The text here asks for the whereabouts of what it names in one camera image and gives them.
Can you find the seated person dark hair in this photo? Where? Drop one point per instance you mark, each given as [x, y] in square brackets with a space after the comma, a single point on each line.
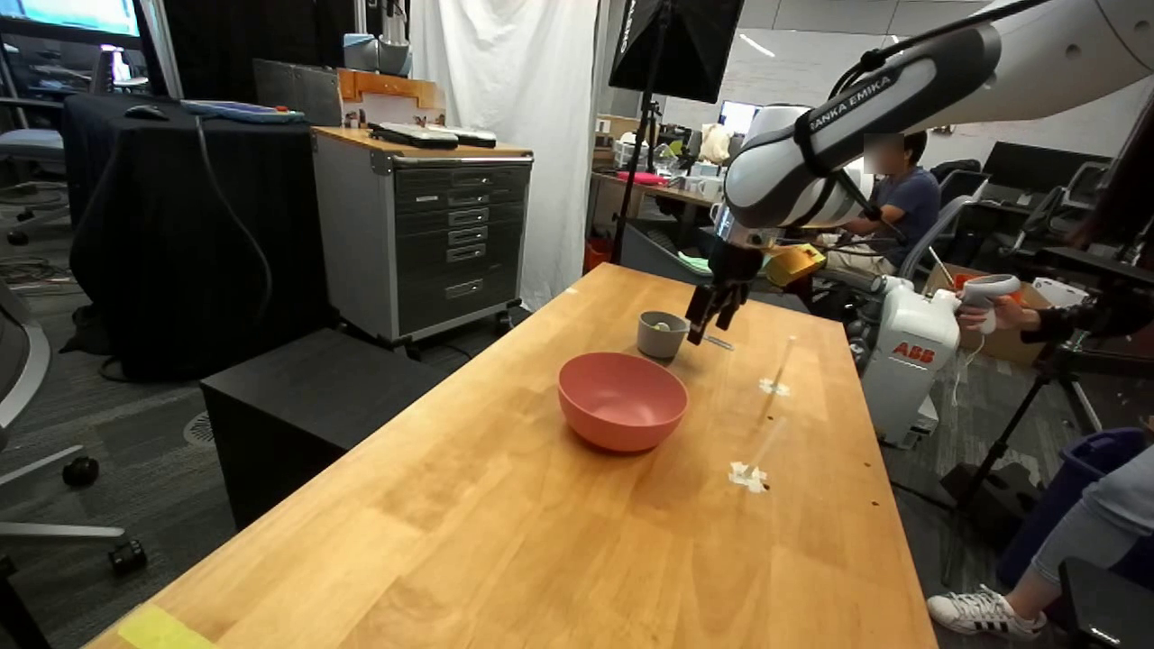
[903, 200]

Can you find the office chair base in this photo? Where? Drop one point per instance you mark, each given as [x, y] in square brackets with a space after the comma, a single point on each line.
[37, 363]

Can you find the yellow wrist camera mount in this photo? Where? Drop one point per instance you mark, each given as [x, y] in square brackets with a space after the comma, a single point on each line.
[794, 263]

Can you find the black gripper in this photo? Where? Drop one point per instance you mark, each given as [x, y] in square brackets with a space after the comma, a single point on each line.
[740, 263]

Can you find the black camera tripod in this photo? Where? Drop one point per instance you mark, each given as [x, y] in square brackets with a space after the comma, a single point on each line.
[1032, 409]

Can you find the white ABB robot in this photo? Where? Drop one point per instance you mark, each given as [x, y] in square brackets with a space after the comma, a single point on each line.
[907, 353]

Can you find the pink bowl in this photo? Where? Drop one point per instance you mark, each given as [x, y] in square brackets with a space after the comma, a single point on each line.
[617, 409]

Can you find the black softbox stand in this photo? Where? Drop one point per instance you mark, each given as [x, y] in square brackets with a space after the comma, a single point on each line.
[637, 155]

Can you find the person leg white sneaker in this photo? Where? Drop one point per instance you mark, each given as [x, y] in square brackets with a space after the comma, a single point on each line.
[1083, 534]

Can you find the white curtain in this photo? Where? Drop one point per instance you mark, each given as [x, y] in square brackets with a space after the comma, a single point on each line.
[505, 121]

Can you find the computer monitor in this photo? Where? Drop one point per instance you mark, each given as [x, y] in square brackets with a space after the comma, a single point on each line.
[74, 14]

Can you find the yellow tape piece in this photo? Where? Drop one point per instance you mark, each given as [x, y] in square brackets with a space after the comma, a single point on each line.
[164, 627]

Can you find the small white tape piece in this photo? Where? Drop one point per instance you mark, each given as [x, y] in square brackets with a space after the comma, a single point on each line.
[773, 388]

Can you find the black softbox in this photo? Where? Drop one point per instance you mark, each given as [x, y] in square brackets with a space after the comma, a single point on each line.
[679, 41]

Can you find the blue bin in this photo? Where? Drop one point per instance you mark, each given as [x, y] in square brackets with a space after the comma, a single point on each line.
[1083, 462]

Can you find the black draped table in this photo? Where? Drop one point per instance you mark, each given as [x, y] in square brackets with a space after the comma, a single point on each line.
[166, 238]

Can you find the black low box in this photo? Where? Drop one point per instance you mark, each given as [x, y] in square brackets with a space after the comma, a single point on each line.
[310, 409]

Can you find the cardboard box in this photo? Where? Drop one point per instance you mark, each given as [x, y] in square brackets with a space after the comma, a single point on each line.
[382, 95]

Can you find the grey drawer cabinet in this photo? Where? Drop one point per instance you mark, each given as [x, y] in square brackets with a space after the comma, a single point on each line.
[410, 238]

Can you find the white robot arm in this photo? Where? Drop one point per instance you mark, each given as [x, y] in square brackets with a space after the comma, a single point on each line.
[794, 165]

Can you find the grey measuring cup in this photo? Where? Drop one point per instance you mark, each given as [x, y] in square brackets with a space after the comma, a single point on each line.
[659, 341]

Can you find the black keyboard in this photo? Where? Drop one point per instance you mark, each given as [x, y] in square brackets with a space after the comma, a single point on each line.
[415, 131]

